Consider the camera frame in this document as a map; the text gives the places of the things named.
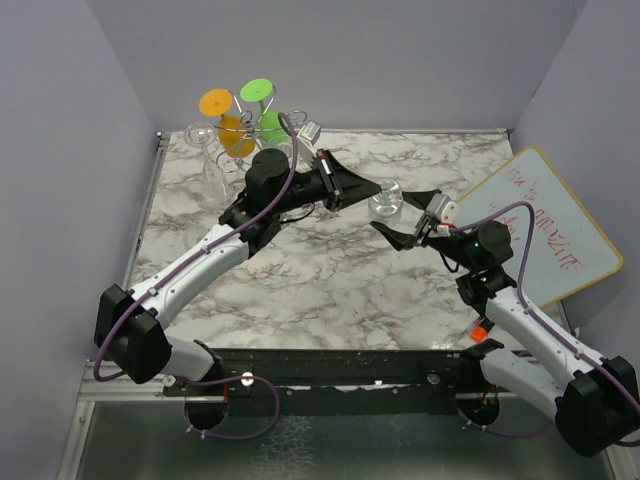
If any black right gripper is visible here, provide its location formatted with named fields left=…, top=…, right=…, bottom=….
left=374, top=187, right=478, bottom=271

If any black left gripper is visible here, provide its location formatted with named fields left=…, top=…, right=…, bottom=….
left=271, top=148, right=382, bottom=216

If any green plastic wine glass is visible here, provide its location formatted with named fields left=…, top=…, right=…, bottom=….
left=240, top=78, right=290, bottom=148

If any orange plastic wine glass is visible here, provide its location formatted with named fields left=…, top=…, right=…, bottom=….
left=199, top=88, right=255, bottom=159

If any clear wine glass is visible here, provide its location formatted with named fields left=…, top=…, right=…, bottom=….
left=183, top=122, right=228, bottom=201

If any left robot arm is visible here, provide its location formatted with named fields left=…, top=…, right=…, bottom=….
left=94, top=149, right=381, bottom=395

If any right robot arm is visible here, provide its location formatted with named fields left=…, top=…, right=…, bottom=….
left=371, top=190, right=639, bottom=457

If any chrome wine glass rack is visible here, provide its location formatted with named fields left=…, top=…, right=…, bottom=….
left=215, top=89, right=307, bottom=176

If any red marker pen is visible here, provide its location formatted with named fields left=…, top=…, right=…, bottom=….
left=470, top=318, right=495, bottom=343

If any yellow framed whiteboard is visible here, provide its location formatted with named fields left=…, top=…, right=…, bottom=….
left=455, top=146, right=623, bottom=307

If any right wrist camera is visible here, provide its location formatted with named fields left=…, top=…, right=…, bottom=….
left=425, top=194, right=460, bottom=230

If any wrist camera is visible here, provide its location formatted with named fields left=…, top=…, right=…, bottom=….
left=425, top=194, right=460, bottom=230
left=297, top=120, right=321, bottom=165

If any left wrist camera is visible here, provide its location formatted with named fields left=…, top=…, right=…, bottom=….
left=297, top=120, right=321, bottom=165

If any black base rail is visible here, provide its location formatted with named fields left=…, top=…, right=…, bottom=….
left=161, top=347, right=490, bottom=417

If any aluminium frame rail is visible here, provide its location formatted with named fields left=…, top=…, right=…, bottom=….
left=74, top=359, right=616, bottom=406

